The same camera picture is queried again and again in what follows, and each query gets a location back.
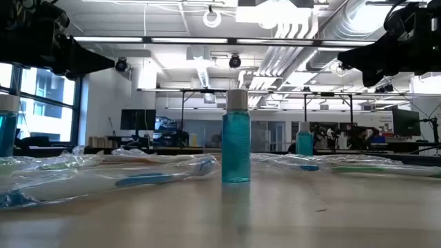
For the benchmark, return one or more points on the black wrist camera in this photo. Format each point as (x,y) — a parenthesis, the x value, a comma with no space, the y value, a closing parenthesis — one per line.
(44,17)
(410,20)

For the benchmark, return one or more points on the small black ceiling cameras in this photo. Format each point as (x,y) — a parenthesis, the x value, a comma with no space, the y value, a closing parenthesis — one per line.
(384,89)

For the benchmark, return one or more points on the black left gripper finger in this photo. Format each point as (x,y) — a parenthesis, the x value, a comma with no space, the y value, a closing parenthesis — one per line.
(89,58)
(77,75)

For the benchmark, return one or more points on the green toothbrush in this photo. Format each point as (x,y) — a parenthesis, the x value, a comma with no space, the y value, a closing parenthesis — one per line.
(58,166)
(361,169)

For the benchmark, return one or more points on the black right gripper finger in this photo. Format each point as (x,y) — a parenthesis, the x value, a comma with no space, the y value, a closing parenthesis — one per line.
(372,56)
(373,75)

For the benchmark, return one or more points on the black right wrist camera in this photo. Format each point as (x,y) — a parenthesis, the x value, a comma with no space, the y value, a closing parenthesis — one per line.
(410,20)

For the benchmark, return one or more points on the black computer monitor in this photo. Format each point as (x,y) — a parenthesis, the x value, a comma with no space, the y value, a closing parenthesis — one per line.
(138,120)
(406,122)

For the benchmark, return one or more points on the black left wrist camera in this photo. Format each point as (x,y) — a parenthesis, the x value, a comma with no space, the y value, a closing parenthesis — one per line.
(44,17)

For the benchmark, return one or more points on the silver ventilation duct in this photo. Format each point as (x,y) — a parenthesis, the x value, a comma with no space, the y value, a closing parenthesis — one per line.
(348,20)

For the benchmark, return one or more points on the teal mouthwash bottle white cap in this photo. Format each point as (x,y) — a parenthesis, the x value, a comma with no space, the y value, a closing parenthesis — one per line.
(7,134)
(305,144)
(236,148)

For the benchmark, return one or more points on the blue background machine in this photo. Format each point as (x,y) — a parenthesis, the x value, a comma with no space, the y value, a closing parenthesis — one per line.
(165,124)

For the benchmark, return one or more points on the black background workstation frame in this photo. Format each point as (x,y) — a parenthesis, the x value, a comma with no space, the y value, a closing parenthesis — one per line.
(305,110)

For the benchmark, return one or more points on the black round ceiling camera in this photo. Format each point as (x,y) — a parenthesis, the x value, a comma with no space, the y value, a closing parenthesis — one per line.
(121,64)
(235,61)

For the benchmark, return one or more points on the black ceiling camera cluster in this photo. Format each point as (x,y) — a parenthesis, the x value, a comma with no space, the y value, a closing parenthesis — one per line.
(345,66)

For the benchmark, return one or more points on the large black framed window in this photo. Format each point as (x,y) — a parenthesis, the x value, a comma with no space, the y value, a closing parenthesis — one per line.
(51,103)

